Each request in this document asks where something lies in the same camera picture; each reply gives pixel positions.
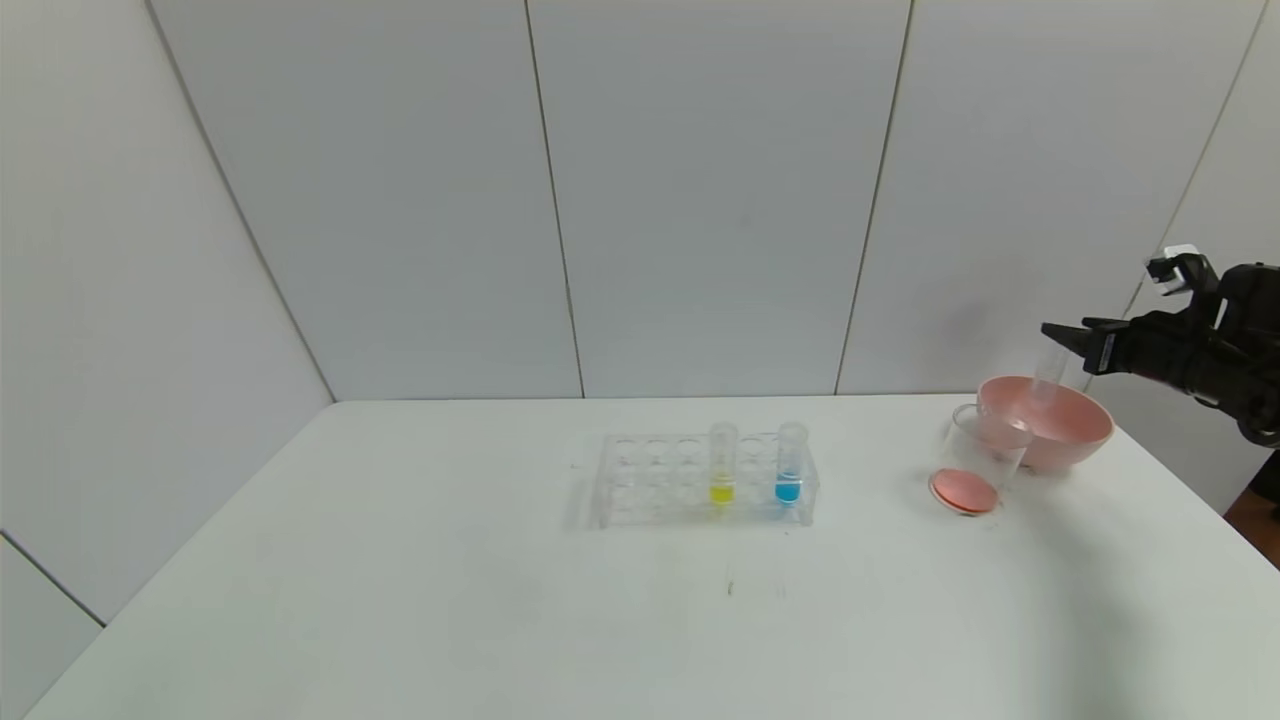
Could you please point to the red pigment test tube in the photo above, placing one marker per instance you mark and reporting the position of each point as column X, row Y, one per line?
column 1047, row 385

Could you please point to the clear plastic beaker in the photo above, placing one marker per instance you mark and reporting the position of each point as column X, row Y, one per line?
column 965, row 490

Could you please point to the clear plastic test tube rack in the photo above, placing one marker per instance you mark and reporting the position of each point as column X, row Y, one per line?
column 660, row 475

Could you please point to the yellow pigment test tube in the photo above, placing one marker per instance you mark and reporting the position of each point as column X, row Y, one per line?
column 722, row 492

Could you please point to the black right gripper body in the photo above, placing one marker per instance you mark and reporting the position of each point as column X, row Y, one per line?
column 1106, row 350

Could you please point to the blue pigment test tube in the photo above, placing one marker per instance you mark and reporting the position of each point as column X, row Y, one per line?
column 788, row 490

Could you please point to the pink bowl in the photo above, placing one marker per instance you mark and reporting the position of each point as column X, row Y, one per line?
column 1070, row 430

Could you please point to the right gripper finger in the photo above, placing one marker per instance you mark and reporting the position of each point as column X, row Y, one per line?
column 1085, row 348
column 1105, row 324

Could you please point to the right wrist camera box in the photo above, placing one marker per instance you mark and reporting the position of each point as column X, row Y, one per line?
column 1180, row 262

